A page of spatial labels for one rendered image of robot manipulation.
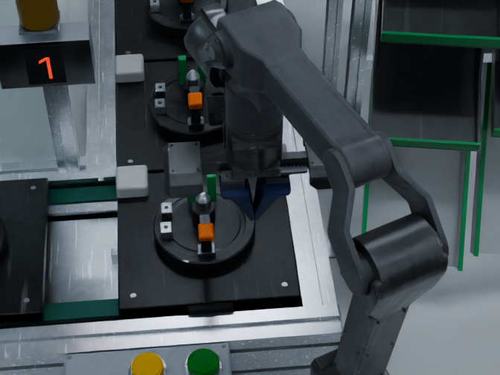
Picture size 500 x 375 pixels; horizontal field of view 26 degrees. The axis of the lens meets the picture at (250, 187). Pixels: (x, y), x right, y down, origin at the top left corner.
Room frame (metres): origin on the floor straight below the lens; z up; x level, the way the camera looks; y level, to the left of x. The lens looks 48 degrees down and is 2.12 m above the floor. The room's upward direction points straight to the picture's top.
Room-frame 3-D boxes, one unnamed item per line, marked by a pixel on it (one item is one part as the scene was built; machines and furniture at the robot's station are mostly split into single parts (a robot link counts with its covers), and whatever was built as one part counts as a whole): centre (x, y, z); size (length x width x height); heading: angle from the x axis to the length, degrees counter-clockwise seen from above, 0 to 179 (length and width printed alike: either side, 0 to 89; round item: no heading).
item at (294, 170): (0.77, -0.01, 1.30); 0.09 x 0.04 x 0.02; 95
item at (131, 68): (1.21, 0.09, 1.01); 0.24 x 0.24 x 0.13; 5
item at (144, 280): (0.96, 0.06, 1.01); 0.24 x 0.24 x 0.13; 5
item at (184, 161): (0.77, 0.00, 1.33); 0.19 x 0.06 x 0.08; 95
